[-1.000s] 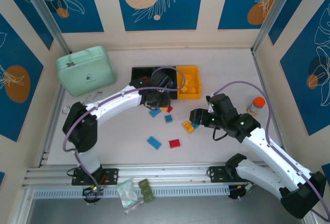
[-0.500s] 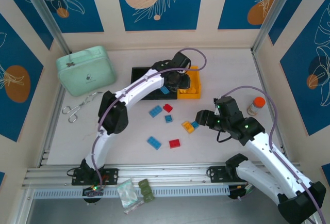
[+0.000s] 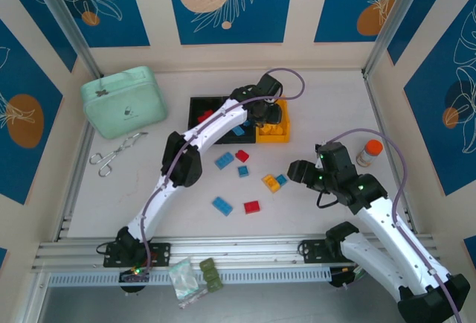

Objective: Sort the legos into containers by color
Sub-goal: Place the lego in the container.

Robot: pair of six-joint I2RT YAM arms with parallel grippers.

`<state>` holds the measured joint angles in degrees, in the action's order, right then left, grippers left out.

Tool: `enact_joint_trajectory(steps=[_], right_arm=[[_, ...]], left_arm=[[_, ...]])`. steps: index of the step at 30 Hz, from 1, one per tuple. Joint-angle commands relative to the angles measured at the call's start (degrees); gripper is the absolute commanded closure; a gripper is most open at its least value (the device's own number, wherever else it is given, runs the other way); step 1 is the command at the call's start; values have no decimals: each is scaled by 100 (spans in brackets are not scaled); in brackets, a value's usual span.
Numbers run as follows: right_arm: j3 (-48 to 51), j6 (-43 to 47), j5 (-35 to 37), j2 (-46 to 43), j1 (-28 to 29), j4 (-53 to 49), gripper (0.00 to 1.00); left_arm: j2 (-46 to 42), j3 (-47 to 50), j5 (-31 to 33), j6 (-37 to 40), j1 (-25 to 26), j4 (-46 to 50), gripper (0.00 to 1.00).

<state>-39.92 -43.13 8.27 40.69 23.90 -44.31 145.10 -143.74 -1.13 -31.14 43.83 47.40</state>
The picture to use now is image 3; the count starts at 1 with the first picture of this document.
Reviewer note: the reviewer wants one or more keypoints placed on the small blue lego brick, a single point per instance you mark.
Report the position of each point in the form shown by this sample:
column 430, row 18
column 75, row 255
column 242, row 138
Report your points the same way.
column 281, row 179
column 242, row 171

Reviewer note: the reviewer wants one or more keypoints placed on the long yellow lego brick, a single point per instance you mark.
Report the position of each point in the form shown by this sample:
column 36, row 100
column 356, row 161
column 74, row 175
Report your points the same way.
column 271, row 182

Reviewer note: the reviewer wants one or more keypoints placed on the red lego brick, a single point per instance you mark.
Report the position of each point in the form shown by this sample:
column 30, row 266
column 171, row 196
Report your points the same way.
column 251, row 207
column 201, row 119
column 209, row 114
column 242, row 156

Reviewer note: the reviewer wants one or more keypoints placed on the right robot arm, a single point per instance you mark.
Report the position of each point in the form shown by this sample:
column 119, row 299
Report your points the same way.
column 390, row 241

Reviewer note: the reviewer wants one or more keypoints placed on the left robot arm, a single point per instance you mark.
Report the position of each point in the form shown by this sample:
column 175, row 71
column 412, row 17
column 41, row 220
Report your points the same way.
column 182, row 163

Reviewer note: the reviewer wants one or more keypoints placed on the yellow plastic bin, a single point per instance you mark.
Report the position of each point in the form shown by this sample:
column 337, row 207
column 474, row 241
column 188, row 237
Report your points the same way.
column 275, row 140

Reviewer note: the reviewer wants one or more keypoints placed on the orange-lid bottle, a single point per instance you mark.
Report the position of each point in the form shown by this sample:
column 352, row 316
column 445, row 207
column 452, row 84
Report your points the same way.
column 372, row 148

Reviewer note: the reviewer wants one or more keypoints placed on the olive green block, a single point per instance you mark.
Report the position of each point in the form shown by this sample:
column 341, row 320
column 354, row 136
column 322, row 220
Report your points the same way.
column 210, row 274
column 206, row 264
column 214, row 286

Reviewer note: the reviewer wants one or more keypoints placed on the metal tongs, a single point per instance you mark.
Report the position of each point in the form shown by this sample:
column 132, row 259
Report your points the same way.
column 124, row 144

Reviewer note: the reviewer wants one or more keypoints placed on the mint green zip pouch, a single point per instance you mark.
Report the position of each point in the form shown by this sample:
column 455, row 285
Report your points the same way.
column 122, row 99

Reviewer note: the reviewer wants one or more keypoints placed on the clear plastic zip bag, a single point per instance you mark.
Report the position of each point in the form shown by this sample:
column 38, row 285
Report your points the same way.
column 182, row 276

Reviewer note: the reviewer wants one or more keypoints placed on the small clear plastic packet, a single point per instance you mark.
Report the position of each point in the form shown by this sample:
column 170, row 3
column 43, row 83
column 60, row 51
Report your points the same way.
column 193, row 298

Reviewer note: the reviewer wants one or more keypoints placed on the aluminium side rail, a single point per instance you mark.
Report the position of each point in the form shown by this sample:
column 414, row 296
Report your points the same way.
column 85, row 144
column 373, row 96

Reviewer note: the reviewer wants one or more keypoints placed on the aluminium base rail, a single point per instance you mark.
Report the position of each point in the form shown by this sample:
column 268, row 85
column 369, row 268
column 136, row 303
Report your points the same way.
column 238, row 246

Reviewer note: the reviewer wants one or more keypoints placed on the aluminium frame post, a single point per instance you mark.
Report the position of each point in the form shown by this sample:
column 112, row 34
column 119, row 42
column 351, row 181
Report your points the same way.
column 390, row 21
column 67, row 21

